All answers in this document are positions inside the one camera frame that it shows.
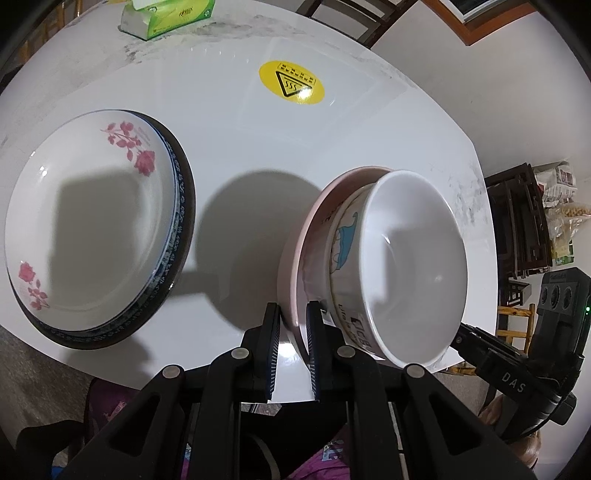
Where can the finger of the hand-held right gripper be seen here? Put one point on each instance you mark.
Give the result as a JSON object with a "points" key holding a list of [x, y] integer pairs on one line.
{"points": [[485, 344]]}

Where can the small white printed bowl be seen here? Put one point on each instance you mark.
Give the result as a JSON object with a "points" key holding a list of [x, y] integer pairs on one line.
{"points": [[415, 258]]}

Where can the blue patterned plate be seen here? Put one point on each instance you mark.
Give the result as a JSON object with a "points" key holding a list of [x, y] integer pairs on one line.
{"points": [[179, 217]]}

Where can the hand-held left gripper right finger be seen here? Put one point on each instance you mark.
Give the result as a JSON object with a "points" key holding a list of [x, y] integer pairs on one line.
{"points": [[314, 353]]}

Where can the white ribbed bowl blue band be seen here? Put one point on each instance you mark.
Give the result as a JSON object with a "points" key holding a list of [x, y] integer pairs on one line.
{"points": [[316, 263]]}

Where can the light wooden chair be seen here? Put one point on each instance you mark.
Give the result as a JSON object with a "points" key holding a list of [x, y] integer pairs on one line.
{"points": [[51, 27]]}

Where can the pile of snack bags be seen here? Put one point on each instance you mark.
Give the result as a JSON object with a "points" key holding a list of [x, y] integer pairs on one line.
{"points": [[561, 194]]}

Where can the white plate pink flowers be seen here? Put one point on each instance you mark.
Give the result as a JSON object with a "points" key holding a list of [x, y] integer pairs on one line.
{"points": [[92, 221]]}

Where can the wooden framed window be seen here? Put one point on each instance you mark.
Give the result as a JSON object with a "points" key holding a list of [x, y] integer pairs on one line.
{"points": [[461, 27]]}

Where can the pink bowl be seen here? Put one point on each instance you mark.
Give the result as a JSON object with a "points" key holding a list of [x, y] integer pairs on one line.
{"points": [[288, 286]]}

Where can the yellow warning sticker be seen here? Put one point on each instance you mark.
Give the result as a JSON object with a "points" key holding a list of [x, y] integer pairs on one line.
{"points": [[277, 76]]}

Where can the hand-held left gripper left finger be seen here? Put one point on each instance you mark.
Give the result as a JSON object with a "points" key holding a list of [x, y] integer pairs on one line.
{"points": [[272, 353]]}

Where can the wooden stool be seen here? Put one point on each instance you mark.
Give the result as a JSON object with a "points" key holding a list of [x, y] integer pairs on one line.
{"points": [[517, 316]]}

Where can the green tissue pack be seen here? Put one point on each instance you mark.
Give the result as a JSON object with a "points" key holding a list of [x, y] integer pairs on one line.
{"points": [[175, 16]]}

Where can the dark wooden shelf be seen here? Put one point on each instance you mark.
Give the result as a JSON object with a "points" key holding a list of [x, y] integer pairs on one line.
{"points": [[517, 221]]}

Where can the dark wooden chair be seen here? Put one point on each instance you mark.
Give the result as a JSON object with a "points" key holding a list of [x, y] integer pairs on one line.
{"points": [[351, 18]]}

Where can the person's right hand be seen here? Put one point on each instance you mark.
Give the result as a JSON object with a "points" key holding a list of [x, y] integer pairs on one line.
{"points": [[491, 410]]}

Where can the black plate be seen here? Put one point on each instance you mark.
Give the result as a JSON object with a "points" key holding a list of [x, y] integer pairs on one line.
{"points": [[190, 198]]}

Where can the person's purple clothing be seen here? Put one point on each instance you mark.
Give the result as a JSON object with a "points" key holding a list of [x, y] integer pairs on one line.
{"points": [[104, 401]]}

